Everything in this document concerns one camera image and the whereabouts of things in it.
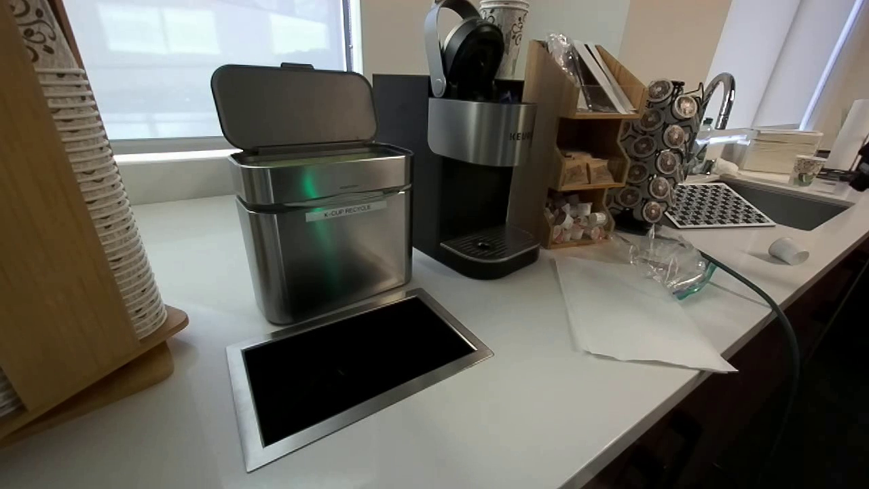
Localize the white plastic cup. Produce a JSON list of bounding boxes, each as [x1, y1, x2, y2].
[[767, 235, 813, 266]]

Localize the steel trash bin with lid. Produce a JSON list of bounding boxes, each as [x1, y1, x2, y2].
[[209, 59, 415, 325]]

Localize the black silver coffee machine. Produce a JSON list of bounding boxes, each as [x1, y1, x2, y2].
[[373, 0, 544, 280]]

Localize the clear wrapped snack packets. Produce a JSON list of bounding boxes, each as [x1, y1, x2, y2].
[[544, 194, 620, 249]]

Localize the steel framed counter trash chute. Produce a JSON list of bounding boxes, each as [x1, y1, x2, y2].
[[225, 288, 492, 476]]

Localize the wooden condiment organizer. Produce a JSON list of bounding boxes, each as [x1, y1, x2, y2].
[[505, 35, 648, 249]]

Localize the white paper sheet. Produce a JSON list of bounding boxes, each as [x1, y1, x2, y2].
[[548, 255, 742, 374]]

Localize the clear zip bag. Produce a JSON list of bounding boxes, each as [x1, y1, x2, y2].
[[620, 226, 720, 302]]

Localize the patterned paper cup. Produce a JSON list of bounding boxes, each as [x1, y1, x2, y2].
[[477, 0, 532, 79]]

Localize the coffee pod carousel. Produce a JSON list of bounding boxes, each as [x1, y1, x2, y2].
[[602, 75, 707, 227]]

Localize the window with white blind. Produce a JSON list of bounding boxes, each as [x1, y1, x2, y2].
[[63, 0, 362, 152]]

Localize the chrome faucet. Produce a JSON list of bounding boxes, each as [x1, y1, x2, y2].
[[693, 69, 754, 152]]

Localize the stack of paper cups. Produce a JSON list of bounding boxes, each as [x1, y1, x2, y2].
[[8, 0, 171, 341]]

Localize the steel sink basin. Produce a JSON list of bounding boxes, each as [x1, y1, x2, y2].
[[723, 170, 855, 232]]

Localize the wooden cup dispenser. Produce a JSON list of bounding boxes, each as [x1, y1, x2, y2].
[[0, 0, 191, 444]]

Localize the green cable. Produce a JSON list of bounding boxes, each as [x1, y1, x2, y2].
[[695, 249, 805, 457]]

